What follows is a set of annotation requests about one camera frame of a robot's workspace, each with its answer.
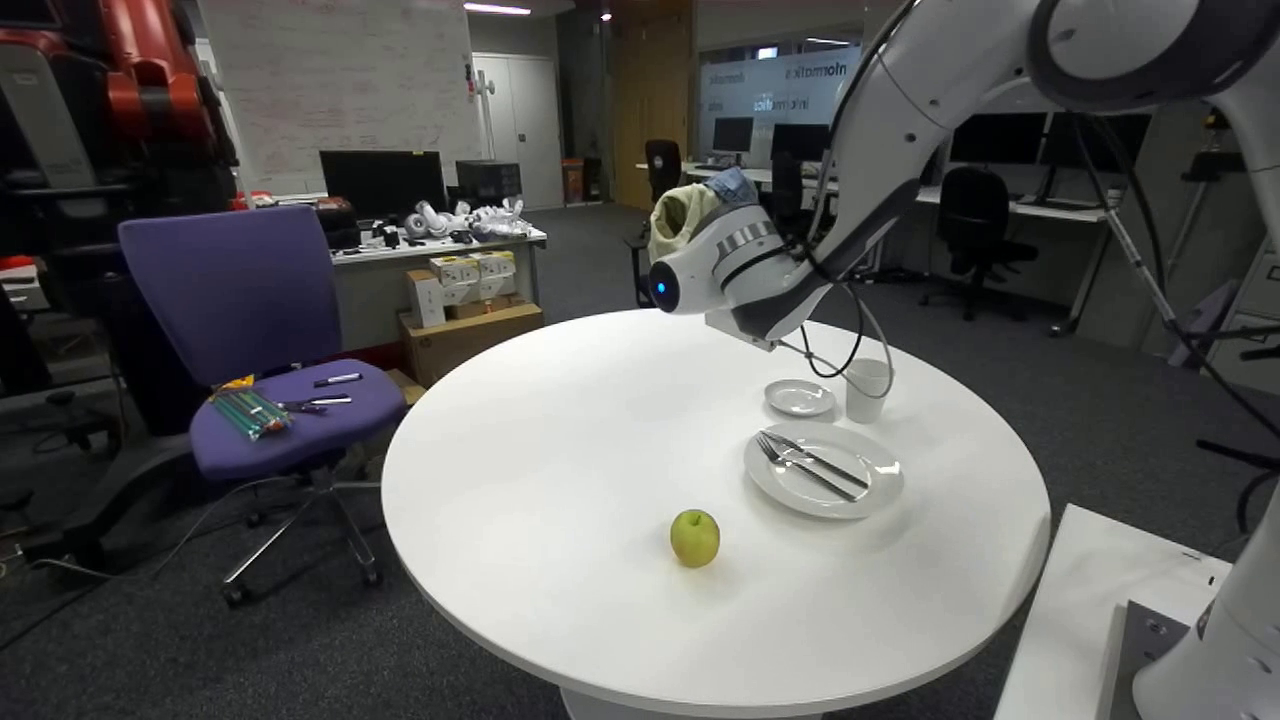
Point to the brown cardboard box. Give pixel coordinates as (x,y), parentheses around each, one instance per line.
(467,341)

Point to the black computer monitor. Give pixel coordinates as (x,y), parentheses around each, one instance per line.
(796,152)
(996,136)

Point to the large black monitor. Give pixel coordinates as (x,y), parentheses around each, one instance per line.
(380,187)

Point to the large white plate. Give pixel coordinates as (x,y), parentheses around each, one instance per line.
(872,503)

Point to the small black monitor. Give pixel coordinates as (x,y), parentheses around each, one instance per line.
(488,182)

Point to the purple office chair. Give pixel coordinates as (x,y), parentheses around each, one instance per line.
(242,293)

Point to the green ribbed item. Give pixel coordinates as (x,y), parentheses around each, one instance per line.
(251,413)

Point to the small white saucer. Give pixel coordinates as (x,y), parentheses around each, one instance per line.
(800,399)

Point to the red industrial robot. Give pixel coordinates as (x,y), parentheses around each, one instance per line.
(155,81)

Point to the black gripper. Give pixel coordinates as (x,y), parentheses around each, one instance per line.
(780,313)

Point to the green red apple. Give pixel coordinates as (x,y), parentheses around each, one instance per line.
(692,536)

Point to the black office chair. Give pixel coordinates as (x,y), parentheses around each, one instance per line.
(982,215)

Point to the white carton boxes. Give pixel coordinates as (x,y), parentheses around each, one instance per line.
(463,280)

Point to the gray mounting plate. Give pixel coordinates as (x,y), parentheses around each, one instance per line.
(1147,666)

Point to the white cluttered desk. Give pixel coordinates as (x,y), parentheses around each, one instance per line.
(364,285)

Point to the beige jacket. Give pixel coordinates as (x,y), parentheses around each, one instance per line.
(674,221)

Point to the white side table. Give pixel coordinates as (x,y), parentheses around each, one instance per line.
(1082,600)

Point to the white mug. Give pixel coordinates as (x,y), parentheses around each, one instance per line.
(869,399)

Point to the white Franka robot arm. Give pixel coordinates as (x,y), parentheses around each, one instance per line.
(921,94)

